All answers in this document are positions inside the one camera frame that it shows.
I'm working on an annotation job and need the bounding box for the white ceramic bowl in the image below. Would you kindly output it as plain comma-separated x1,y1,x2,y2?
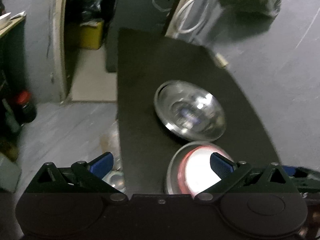
177,145,232,196

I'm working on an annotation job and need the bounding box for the deep steel bowl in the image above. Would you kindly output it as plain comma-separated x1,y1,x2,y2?
165,141,220,194

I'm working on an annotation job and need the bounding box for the steel plate with sticker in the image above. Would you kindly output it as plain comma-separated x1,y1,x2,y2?
153,80,227,142

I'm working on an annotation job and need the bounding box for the red capped bottle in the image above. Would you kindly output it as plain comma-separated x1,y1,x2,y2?
16,90,37,125

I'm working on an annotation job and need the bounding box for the yellow container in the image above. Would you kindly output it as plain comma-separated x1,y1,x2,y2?
78,21,104,50

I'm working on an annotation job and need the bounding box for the wooden side shelf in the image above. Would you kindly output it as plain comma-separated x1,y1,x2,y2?
0,16,26,38

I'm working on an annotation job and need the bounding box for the dark cabinet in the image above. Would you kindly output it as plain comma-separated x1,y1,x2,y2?
105,0,175,73

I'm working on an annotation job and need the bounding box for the black plastic bag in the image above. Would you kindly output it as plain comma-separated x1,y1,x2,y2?
81,0,102,22

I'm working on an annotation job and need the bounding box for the cleaver with cream handle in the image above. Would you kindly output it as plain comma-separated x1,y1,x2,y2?
197,39,229,68

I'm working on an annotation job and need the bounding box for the white hose loop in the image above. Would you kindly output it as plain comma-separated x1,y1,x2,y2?
172,0,213,34

